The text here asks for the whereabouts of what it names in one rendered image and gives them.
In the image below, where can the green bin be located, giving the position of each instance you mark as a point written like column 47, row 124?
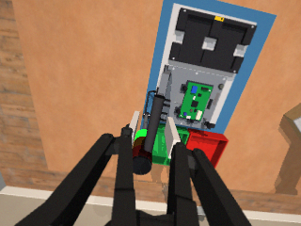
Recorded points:
column 159, row 152

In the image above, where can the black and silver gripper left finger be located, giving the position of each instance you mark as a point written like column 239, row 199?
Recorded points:
column 65, row 204

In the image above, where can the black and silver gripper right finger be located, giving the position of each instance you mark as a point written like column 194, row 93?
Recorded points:
column 219, row 206

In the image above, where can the green circuit board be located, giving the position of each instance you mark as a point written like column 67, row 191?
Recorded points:
column 195, row 100

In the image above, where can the red open-top bin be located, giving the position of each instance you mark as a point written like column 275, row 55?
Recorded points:
column 212, row 144

